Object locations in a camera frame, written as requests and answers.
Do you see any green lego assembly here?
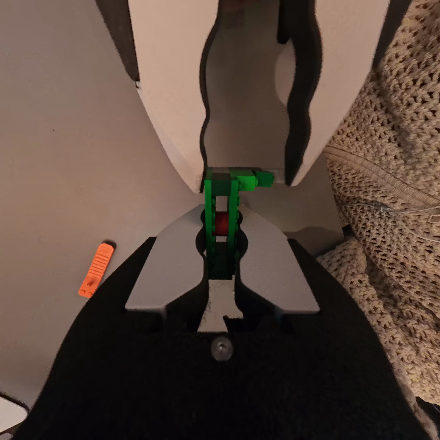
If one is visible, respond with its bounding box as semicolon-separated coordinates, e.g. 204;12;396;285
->
203;167;275;280

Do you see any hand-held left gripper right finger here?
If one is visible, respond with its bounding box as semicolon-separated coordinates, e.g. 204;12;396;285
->
235;205;320;315

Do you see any orange brick separator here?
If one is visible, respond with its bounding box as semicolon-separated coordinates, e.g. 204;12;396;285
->
78;242;117;298

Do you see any white cord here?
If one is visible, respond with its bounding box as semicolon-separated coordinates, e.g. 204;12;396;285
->
338;201;440;241

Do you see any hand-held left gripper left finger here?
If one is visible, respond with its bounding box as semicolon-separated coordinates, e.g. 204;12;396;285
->
124;203;210;311

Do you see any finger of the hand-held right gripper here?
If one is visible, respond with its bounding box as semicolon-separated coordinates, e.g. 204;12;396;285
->
128;0;221;193
283;0;391;186

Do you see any white book stand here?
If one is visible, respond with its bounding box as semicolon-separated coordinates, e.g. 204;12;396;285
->
0;392;30;438

